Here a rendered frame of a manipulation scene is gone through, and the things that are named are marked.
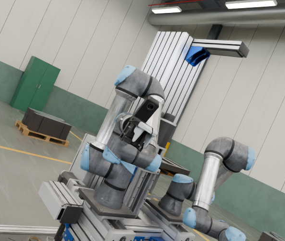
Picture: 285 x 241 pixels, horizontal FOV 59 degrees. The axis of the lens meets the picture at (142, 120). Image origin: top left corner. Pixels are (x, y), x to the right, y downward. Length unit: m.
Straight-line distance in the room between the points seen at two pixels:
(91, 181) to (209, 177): 0.77
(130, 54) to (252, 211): 8.25
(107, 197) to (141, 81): 0.56
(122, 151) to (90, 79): 10.55
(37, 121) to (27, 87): 3.47
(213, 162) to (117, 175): 0.45
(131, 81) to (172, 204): 0.81
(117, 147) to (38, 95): 9.24
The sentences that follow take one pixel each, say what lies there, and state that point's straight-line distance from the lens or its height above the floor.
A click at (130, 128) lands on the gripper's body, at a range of 0.75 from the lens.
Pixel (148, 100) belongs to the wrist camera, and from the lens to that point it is 0.77.
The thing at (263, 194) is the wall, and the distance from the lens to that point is 8.64.
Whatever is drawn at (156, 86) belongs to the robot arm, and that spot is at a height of 1.64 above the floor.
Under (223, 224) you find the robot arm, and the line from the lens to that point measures 1.23.
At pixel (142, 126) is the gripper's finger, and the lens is 0.68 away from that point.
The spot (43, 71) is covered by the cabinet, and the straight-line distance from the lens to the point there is 10.02.
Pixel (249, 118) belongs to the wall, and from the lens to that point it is 9.33.
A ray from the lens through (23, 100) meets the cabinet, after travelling 10.02.
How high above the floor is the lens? 1.47
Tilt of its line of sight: level
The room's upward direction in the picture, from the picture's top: 25 degrees clockwise
